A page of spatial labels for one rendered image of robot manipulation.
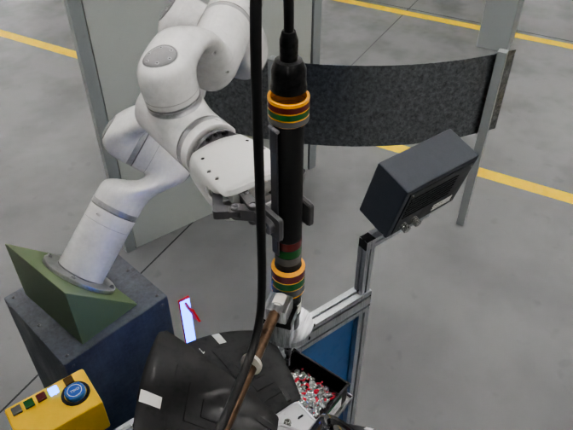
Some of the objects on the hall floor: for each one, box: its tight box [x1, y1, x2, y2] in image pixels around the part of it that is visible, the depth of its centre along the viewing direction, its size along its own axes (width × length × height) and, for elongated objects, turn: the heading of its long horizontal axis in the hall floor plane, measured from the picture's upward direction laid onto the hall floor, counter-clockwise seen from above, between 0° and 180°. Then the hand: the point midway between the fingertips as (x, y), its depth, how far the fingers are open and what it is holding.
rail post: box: [343, 310, 369, 425], centre depth 199 cm, size 4×4×78 cm
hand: (286, 214), depth 71 cm, fingers closed on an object, 4 cm apart
